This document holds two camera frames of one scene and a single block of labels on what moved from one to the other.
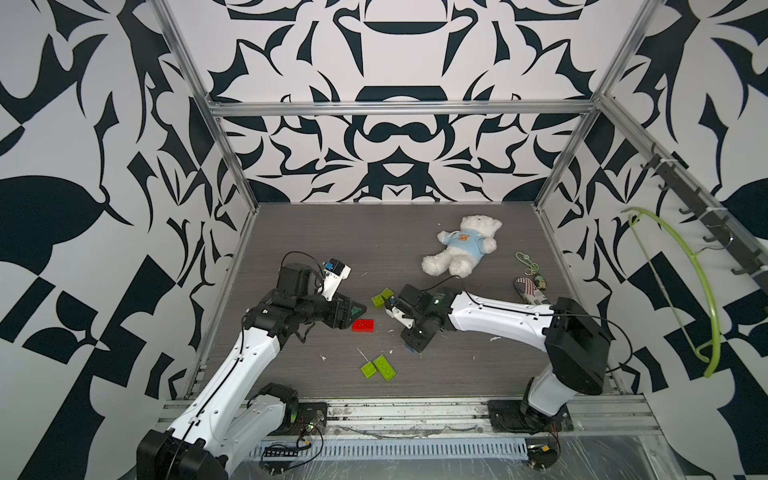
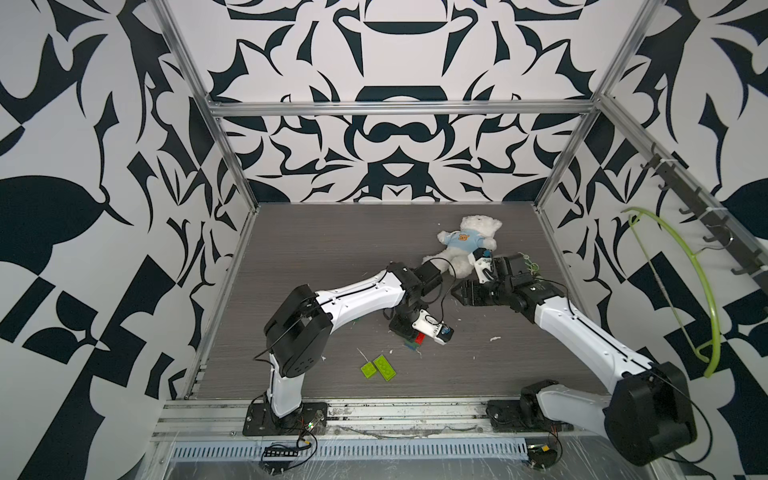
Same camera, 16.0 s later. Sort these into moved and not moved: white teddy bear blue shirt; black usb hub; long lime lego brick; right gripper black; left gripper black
Moved: right gripper black; left gripper black
Not moved: long lime lego brick; black usb hub; white teddy bear blue shirt
